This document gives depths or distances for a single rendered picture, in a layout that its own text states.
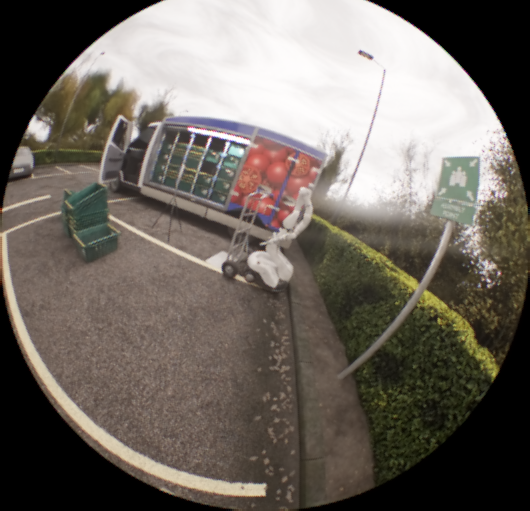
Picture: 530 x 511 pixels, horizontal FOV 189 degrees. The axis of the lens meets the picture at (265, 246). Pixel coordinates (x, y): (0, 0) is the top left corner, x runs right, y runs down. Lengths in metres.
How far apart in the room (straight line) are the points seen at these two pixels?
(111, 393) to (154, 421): 0.32
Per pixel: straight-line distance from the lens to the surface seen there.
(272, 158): 3.26
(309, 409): 1.43
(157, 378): 1.30
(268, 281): 2.15
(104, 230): 2.66
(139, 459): 1.29
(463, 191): 1.41
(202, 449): 1.24
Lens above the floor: 1.23
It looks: 18 degrees down
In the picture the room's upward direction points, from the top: 22 degrees clockwise
